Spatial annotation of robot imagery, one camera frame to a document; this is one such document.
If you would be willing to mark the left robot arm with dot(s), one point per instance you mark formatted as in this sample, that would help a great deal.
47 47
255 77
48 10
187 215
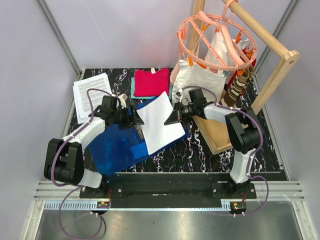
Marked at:
64 164

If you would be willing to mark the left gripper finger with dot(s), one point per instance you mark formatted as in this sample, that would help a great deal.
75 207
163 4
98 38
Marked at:
137 121
132 109

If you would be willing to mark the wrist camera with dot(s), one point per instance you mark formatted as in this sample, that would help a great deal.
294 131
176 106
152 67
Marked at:
179 95
122 100

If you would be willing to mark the white hanging towel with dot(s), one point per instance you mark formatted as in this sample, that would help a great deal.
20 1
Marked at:
184 75

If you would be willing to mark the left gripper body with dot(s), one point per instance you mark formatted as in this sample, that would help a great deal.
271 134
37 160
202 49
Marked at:
122 118

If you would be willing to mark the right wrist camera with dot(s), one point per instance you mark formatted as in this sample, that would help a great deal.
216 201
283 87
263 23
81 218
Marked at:
179 95

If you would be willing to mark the teal folded shirt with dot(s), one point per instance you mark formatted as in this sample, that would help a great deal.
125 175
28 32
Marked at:
132 91

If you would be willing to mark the red hanging cloth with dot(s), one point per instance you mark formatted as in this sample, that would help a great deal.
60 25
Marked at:
230 78

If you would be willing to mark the red folded shirt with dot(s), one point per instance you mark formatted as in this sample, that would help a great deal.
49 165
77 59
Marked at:
151 83

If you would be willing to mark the pink round clip hanger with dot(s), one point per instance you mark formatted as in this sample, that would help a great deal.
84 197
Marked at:
196 32

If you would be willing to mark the white paper sheets stack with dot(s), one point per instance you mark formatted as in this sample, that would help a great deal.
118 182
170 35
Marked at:
156 134

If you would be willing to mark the aluminium rail frame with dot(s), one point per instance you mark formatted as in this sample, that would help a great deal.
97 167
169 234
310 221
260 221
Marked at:
67 198

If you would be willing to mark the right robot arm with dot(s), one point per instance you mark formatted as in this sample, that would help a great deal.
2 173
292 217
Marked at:
244 130

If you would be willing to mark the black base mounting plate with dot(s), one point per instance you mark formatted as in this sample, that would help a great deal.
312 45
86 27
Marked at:
167 191

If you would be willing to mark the brown striped socks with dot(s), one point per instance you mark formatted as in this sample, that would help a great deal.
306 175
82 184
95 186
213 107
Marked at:
237 86

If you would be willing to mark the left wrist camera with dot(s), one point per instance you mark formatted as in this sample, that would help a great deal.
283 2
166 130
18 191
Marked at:
122 100

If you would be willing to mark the blue plastic folder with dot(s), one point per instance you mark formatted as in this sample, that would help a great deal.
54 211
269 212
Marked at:
115 149

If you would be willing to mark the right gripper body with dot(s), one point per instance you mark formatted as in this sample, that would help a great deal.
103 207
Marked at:
185 112

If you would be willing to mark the wooden drying rack frame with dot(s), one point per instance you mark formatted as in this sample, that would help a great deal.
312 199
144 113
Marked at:
272 68

